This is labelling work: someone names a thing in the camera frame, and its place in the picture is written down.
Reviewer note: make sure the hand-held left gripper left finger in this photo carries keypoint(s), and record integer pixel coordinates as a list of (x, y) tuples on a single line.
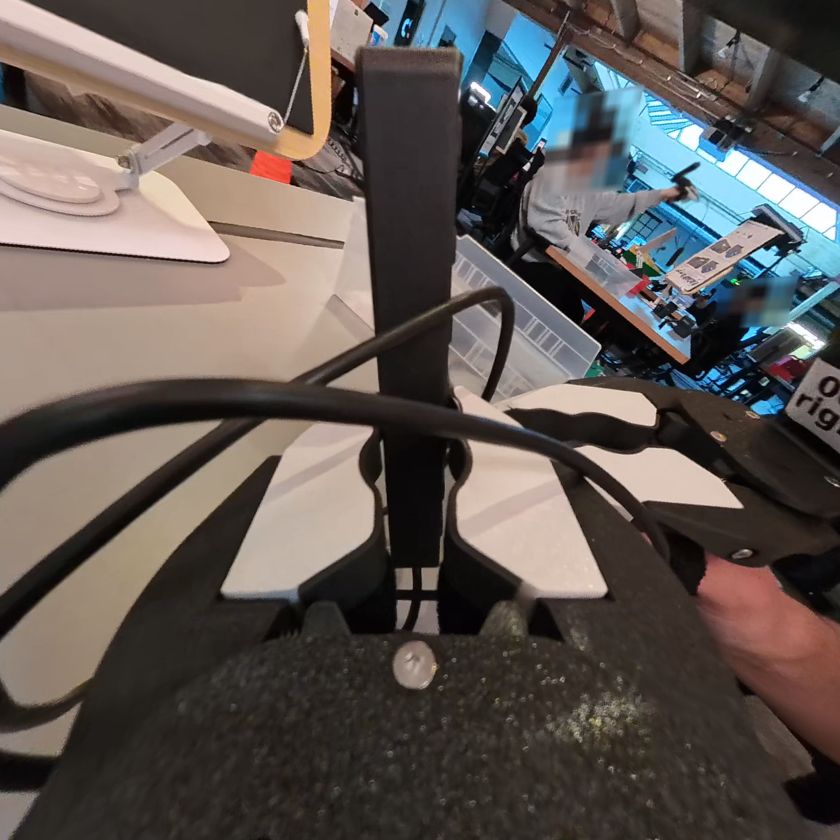
[(308, 512)]

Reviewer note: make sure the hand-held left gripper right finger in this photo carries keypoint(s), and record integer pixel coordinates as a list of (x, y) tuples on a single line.
[(525, 538)]

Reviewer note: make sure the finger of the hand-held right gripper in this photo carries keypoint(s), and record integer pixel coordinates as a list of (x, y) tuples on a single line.
[(669, 479), (590, 403)]

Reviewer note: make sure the clear plastic bin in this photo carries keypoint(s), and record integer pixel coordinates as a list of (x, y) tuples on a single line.
[(544, 328)]

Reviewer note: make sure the black port hub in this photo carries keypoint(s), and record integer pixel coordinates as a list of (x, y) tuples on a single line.
[(410, 197)]

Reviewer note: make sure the grey desk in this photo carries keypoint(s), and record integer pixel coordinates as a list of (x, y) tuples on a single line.
[(131, 341)]

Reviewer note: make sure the person's right hand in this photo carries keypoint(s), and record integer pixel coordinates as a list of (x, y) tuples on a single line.
[(774, 643)]

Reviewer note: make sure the wooden table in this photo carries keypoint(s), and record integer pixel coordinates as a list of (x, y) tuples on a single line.
[(630, 315)]

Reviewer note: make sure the printed paper sign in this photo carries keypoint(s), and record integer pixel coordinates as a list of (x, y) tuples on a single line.
[(722, 253)]

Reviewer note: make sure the orange traffic cone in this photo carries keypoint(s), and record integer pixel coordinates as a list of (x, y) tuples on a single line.
[(269, 167)]

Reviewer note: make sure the wood-framed black panel stand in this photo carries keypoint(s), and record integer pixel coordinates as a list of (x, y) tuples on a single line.
[(164, 39)]

